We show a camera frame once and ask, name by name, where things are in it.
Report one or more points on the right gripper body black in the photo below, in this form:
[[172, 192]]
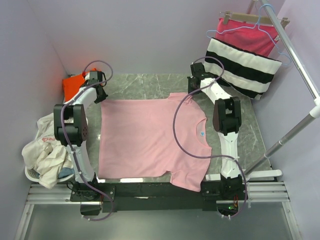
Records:
[[191, 88]]

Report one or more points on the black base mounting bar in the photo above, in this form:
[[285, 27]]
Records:
[[153, 196]]

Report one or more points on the wooden clip hanger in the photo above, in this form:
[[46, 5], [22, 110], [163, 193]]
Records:
[[244, 17]]

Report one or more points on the folded orange t shirt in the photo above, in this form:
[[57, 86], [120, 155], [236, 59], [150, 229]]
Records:
[[74, 86]]

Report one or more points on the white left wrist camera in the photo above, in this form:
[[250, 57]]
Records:
[[85, 75]]

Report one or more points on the magenta hanging cloth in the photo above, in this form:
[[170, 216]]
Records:
[[247, 35]]

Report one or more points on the pink t shirt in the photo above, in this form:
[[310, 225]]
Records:
[[151, 137]]

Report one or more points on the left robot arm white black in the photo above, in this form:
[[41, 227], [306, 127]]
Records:
[[71, 125]]

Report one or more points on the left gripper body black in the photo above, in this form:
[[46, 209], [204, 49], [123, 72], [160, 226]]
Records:
[[101, 97]]

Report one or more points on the metal clothes rack pole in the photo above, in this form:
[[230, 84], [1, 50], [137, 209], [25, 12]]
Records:
[[313, 114]]

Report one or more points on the white t shirt red print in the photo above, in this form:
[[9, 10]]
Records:
[[42, 155]]

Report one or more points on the aluminium frame rail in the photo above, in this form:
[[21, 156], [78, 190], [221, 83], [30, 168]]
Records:
[[258, 192]]

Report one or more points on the black white striped cloth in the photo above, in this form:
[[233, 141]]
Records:
[[247, 72]]

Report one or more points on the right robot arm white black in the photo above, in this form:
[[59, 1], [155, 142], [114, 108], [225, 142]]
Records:
[[227, 109]]

